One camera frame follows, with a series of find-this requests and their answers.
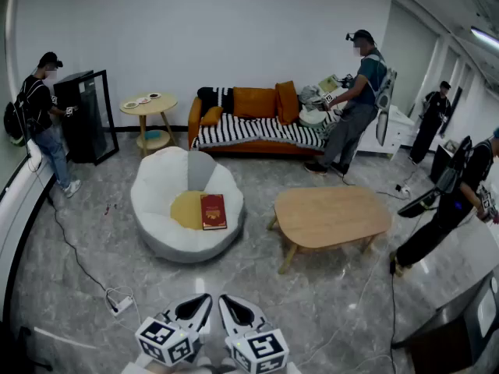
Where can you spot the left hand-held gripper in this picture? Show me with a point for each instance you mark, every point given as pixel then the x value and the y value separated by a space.
pixel 163 341

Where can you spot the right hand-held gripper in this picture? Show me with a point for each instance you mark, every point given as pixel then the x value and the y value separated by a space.
pixel 261 351

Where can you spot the red book with gold print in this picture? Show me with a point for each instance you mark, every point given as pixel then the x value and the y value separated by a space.
pixel 213 212

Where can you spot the white flower-shaped beanbag chair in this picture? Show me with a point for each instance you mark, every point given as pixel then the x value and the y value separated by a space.
pixel 156 185

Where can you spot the person's left forearm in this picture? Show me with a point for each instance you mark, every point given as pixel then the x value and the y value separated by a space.
pixel 140 368

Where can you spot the person's right forearm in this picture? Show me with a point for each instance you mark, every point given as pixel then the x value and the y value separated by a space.
pixel 293 369

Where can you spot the wooden coffee table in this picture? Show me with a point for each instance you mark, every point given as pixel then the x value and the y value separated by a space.
pixel 331 216

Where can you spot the orange sofa with striped throw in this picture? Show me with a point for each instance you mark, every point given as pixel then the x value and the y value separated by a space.
pixel 249 131

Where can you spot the person's right shoe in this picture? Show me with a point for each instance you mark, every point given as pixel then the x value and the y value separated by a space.
pixel 228 362

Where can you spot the person's shoe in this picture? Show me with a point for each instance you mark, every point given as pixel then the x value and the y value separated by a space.
pixel 228 362
pixel 203 362

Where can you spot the person's left shoe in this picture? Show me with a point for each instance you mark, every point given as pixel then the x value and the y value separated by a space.
pixel 203 362

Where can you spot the black swivel chair base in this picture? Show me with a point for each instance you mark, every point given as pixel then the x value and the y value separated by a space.
pixel 27 341

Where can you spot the teal box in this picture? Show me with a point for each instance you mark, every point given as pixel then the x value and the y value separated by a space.
pixel 154 135

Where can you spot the small orange cushion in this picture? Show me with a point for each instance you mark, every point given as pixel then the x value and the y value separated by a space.
pixel 211 116

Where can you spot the white curved counter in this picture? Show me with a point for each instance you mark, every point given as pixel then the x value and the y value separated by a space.
pixel 15 216

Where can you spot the round wooden side table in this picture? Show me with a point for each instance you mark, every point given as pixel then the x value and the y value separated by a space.
pixel 165 103

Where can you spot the dark vanity cabinet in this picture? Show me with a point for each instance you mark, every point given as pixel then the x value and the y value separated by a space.
pixel 448 337

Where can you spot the white round basket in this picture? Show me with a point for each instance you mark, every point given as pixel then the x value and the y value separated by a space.
pixel 313 117

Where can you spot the black striped cushion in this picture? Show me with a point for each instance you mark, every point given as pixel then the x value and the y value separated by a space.
pixel 210 97

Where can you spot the small white plate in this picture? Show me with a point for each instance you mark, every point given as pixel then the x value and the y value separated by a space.
pixel 131 104
pixel 154 95
pixel 143 100

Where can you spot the black glass-door cabinet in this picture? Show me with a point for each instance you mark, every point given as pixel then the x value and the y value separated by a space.
pixel 83 119

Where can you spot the grey crumpled cloth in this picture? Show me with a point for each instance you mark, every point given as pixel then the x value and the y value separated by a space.
pixel 310 96

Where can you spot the white dresser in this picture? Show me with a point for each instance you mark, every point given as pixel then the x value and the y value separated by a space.
pixel 393 127

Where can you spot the small dark cabinet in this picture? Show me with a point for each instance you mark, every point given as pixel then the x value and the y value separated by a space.
pixel 442 166

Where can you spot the ceiling strip light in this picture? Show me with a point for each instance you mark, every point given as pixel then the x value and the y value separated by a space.
pixel 485 37

